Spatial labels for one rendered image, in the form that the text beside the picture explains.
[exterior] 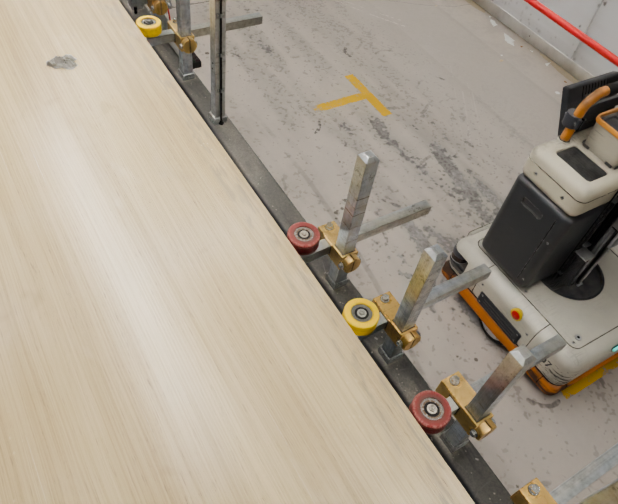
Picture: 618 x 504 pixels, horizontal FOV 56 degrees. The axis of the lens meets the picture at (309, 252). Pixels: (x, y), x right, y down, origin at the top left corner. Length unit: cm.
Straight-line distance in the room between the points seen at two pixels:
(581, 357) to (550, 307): 21
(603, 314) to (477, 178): 105
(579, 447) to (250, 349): 153
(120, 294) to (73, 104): 66
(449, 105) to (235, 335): 256
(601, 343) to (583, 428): 34
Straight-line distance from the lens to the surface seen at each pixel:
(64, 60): 191
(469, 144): 330
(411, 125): 330
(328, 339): 123
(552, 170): 201
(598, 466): 139
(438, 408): 121
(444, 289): 146
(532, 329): 227
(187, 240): 137
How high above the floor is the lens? 195
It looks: 51 degrees down
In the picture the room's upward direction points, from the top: 11 degrees clockwise
